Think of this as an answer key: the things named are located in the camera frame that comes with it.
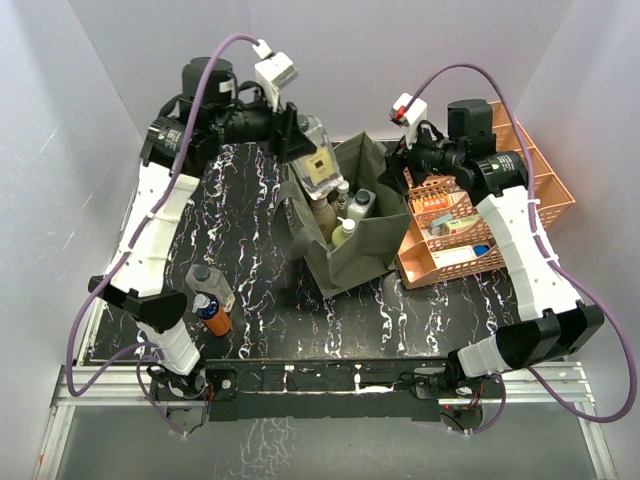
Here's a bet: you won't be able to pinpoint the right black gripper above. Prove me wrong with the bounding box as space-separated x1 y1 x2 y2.
375 119 463 196

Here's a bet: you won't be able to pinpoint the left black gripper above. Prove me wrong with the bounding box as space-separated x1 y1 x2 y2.
209 81 315 161

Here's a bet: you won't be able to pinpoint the clear square bottle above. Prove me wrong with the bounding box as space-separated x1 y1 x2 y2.
292 115 344 200
186 264 235 313

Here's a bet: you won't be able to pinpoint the white rectangular bottle black cap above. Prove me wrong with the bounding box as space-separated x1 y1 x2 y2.
347 188 376 223

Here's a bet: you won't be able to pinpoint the beige pump lotion bottle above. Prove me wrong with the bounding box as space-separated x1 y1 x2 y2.
310 197 336 243

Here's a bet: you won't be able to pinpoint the yellow-green pump soap bottle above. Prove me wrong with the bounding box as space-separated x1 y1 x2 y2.
331 217 356 249

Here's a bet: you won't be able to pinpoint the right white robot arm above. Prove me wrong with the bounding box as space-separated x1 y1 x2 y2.
381 93 604 397

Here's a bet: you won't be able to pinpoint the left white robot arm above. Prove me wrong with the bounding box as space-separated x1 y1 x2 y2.
88 52 316 399

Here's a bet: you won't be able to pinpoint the olive green canvas bag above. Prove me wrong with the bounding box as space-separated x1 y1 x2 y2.
272 133 412 297

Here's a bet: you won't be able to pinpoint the small boxes in tray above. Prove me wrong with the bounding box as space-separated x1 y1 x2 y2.
422 200 476 237

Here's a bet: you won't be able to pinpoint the orange low basket tray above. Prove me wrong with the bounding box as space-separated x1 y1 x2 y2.
396 176 504 289

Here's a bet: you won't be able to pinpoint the orange tall file organizer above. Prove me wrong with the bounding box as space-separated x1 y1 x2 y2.
489 101 575 230

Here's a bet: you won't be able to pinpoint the orange spray bottle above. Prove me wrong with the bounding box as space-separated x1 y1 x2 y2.
192 292 231 337

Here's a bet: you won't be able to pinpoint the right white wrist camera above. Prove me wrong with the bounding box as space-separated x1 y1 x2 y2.
390 93 428 150

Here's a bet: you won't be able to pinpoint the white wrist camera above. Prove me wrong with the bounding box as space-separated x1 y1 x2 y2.
253 39 298 112
390 93 428 150

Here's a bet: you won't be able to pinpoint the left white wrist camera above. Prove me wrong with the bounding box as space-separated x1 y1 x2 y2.
253 39 298 112

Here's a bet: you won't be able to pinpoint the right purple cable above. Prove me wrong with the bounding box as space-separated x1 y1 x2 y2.
409 62 639 434

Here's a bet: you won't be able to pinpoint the purple cable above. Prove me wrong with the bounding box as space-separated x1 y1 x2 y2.
409 62 639 434
65 33 266 436

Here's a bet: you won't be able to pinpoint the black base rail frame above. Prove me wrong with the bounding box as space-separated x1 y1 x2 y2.
146 358 506 422

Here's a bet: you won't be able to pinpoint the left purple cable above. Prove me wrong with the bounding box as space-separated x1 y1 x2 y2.
65 33 266 436

